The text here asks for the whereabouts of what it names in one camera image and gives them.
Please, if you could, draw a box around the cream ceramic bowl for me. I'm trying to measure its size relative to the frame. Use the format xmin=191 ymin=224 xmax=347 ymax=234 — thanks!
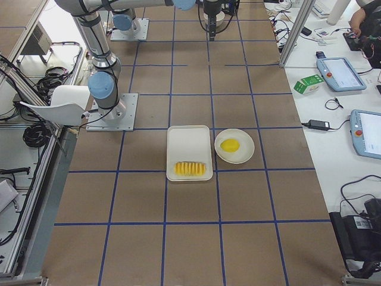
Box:
xmin=203 ymin=11 xmax=225 ymax=27

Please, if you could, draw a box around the white plastic chair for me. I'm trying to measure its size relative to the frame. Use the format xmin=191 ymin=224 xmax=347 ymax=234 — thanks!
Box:
xmin=20 ymin=85 xmax=90 ymax=126

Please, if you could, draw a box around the cream round plate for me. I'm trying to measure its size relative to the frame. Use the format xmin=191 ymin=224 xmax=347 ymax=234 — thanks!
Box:
xmin=214 ymin=129 xmax=255 ymax=164

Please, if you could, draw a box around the blue teach pendant far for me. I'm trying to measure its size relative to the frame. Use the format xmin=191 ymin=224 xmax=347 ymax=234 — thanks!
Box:
xmin=316 ymin=57 xmax=367 ymax=92

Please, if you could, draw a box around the aluminium frame post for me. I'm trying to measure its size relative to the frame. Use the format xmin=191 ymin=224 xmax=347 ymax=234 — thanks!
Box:
xmin=279 ymin=0 xmax=315 ymax=67

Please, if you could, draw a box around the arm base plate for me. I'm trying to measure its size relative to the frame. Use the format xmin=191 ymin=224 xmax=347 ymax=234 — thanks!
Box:
xmin=85 ymin=94 xmax=139 ymax=132
xmin=111 ymin=15 xmax=149 ymax=42

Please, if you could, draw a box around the cream rectangular tray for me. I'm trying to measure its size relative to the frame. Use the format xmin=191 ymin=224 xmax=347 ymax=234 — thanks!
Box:
xmin=166 ymin=125 xmax=213 ymax=182

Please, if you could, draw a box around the sliced yellow bread loaf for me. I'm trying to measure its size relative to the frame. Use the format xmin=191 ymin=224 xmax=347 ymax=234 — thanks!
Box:
xmin=174 ymin=161 xmax=207 ymax=176

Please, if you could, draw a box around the blue teach pendant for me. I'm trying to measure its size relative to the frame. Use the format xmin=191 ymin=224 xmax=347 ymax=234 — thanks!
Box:
xmin=349 ymin=110 xmax=380 ymax=159
xmin=316 ymin=57 xmax=367 ymax=92

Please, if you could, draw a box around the blue teach pendant near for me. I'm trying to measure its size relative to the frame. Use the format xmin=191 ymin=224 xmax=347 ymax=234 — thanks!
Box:
xmin=349 ymin=110 xmax=380 ymax=159

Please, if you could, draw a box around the yellow lemon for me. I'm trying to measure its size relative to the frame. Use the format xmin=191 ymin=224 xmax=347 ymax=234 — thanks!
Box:
xmin=220 ymin=138 xmax=240 ymax=153

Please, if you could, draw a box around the person at desk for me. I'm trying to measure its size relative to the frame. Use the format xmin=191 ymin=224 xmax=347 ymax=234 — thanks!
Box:
xmin=350 ymin=0 xmax=380 ymax=69

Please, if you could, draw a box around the green white carton box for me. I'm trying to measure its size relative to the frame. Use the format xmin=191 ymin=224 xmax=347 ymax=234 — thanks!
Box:
xmin=293 ymin=74 xmax=324 ymax=95

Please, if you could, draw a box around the black power adapter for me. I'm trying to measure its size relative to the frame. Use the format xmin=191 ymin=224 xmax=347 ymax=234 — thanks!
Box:
xmin=301 ymin=119 xmax=330 ymax=131

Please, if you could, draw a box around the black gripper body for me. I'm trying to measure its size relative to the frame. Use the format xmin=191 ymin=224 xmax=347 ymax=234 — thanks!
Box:
xmin=203 ymin=0 xmax=223 ymax=33

